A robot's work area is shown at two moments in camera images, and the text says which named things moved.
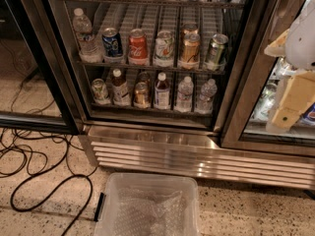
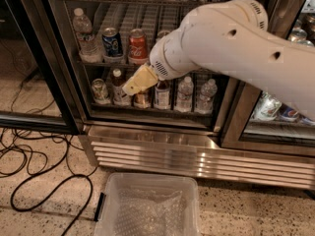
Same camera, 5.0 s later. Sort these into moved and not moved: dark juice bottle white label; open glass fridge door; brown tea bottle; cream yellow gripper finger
Moved: cream yellow gripper finger
Not moved: dark juice bottle white label; brown tea bottle; open glass fridge door
